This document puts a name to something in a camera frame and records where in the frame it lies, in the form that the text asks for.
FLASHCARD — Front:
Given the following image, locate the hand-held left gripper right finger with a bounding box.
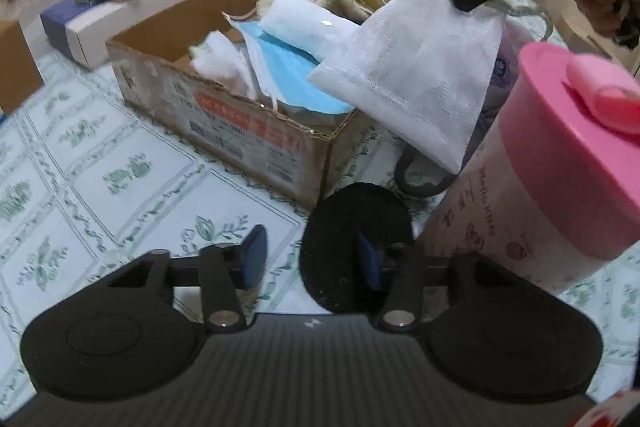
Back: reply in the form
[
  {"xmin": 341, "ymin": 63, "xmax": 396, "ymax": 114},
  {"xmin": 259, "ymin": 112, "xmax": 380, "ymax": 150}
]
[{"xmin": 356, "ymin": 229, "xmax": 511, "ymax": 334}]

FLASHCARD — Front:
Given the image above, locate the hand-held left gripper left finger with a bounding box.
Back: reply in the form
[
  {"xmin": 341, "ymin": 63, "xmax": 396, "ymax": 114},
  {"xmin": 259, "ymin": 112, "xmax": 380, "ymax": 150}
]
[{"xmin": 107, "ymin": 224, "xmax": 269, "ymax": 334}]

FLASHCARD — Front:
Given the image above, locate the black round pad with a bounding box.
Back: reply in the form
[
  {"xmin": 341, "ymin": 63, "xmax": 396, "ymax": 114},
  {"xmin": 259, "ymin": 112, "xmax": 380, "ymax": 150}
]
[{"xmin": 299, "ymin": 183, "xmax": 417, "ymax": 314}]

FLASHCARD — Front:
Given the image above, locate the white gauze pouch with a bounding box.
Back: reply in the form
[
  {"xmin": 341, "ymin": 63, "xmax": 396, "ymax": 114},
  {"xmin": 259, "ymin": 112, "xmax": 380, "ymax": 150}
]
[{"xmin": 306, "ymin": 0, "xmax": 506, "ymax": 175}]

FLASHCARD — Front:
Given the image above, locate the blue face mask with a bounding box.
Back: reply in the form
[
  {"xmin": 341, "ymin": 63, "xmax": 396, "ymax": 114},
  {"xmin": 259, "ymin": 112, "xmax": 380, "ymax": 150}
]
[{"xmin": 227, "ymin": 19, "xmax": 357, "ymax": 115}]

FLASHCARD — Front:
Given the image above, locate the white cloth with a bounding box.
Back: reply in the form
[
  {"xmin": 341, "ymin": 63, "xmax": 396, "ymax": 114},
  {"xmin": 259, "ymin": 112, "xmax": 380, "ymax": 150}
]
[{"xmin": 260, "ymin": 0, "xmax": 363, "ymax": 60}]

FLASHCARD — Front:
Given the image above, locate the pink lidded cup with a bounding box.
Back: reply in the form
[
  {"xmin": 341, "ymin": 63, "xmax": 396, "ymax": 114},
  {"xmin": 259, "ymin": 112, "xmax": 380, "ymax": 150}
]
[{"xmin": 420, "ymin": 42, "xmax": 640, "ymax": 295}]

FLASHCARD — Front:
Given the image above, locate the white crumpled wad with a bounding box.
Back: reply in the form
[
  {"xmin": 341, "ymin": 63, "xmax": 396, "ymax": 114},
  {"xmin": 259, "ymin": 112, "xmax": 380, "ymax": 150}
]
[{"xmin": 191, "ymin": 31, "xmax": 258, "ymax": 100}]

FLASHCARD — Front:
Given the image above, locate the white and blue flat box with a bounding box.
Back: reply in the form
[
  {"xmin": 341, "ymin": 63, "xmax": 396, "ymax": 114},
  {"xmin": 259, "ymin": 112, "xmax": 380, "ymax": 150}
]
[{"xmin": 40, "ymin": 0, "xmax": 273, "ymax": 70}]

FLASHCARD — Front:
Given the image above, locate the small closed cardboard box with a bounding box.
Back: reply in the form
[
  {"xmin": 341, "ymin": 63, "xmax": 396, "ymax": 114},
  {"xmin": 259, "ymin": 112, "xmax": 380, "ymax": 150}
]
[{"xmin": 0, "ymin": 21, "xmax": 45, "ymax": 114}]

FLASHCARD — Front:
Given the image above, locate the black cord loop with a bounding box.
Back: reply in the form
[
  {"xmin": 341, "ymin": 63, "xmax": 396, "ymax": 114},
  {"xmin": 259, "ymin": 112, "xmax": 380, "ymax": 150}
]
[{"xmin": 394, "ymin": 146, "xmax": 453, "ymax": 198}]

